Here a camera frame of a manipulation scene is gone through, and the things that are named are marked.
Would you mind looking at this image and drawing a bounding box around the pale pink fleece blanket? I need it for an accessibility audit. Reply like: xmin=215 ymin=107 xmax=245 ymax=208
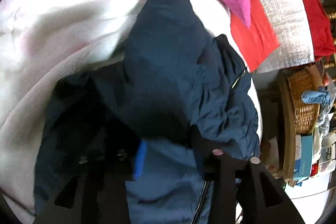
xmin=0 ymin=0 xmax=263 ymax=217

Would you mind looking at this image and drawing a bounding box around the light blue cloth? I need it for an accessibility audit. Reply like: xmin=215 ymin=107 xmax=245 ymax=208
xmin=301 ymin=87 xmax=331 ymax=105

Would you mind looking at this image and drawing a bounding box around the teal cardboard box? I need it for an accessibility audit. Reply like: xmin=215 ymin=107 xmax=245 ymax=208
xmin=292 ymin=135 xmax=313 ymax=180

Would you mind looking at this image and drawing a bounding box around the silver foil insulation mat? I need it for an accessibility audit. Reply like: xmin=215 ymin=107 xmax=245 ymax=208
xmin=256 ymin=0 xmax=314 ymax=74

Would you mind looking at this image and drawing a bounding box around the woven wicker basket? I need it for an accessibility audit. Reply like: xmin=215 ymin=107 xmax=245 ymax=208
xmin=278 ymin=67 xmax=321 ymax=135

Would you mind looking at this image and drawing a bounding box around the red cloth on railing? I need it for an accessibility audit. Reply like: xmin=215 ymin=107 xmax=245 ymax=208
xmin=302 ymin=0 xmax=335 ymax=61

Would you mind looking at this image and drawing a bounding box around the navy blue puffer jacket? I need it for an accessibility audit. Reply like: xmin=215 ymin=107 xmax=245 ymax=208
xmin=34 ymin=0 xmax=259 ymax=223

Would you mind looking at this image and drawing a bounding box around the red pillow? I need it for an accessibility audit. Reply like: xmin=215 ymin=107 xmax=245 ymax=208
xmin=231 ymin=0 xmax=280 ymax=72

